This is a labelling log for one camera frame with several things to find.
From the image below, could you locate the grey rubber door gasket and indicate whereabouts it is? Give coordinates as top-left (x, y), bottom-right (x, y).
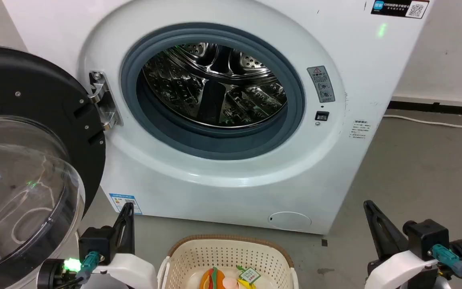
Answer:
top-left (120, 23), bottom-right (306, 160)

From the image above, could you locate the white front-load washing machine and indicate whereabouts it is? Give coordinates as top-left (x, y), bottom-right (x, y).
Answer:
top-left (2, 0), bottom-right (436, 235)

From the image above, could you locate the black washer door clear dome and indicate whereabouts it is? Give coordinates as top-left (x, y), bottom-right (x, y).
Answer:
top-left (0, 45), bottom-right (106, 289)

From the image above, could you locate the small printed text sticker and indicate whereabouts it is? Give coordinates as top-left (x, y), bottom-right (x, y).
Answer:
top-left (350, 119), bottom-right (372, 140)

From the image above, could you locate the blue energy label sticker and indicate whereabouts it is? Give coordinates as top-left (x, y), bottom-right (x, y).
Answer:
top-left (109, 193), bottom-right (142, 215)

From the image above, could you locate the black baseboard strip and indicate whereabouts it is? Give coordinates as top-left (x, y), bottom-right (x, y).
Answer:
top-left (387, 100), bottom-right (462, 117)

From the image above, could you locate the teal plug camera cable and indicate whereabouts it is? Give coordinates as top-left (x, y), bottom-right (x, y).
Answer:
top-left (61, 251), bottom-right (100, 289)
top-left (431, 244), bottom-right (462, 289)

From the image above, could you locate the white floor cable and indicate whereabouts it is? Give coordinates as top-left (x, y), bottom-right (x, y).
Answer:
top-left (383, 114), bottom-right (462, 128)

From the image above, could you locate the cream perforated laundry basket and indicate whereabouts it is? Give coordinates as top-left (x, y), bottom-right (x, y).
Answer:
top-left (158, 235), bottom-right (300, 289)

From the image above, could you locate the stainless steel washer drum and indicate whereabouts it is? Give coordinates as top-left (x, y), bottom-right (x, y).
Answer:
top-left (142, 42), bottom-right (288, 129)

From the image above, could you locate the hamburger plush toy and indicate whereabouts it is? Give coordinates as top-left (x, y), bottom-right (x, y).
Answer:
top-left (199, 267), bottom-right (227, 289)

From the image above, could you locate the round white filter cover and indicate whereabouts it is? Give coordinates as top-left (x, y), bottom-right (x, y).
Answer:
top-left (268, 212), bottom-right (312, 231)

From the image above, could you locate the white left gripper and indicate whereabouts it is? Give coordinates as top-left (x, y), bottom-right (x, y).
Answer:
top-left (95, 203), bottom-right (158, 289)

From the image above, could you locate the teal plug left camera cable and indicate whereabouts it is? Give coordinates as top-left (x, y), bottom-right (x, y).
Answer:
top-left (61, 251), bottom-right (100, 289)

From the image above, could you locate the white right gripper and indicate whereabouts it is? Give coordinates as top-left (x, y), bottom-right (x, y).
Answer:
top-left (363, 200), bottom-right (441, 289)

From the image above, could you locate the grey warning sticker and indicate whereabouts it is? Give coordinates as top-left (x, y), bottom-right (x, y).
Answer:
top-left (307, 65), bottom-right (335, 104)

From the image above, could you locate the black QR code label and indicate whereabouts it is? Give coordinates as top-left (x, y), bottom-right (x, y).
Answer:
top-left (371, 0), bottom-right (430, 19)

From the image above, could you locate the chrome door hinge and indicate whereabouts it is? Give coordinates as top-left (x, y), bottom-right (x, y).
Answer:
top-left (89, 71), bottom-right (123, 130)

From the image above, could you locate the teal plug right camera cable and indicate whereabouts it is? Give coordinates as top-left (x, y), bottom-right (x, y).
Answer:
top-left (431, 244), bottom-right (462, 289)

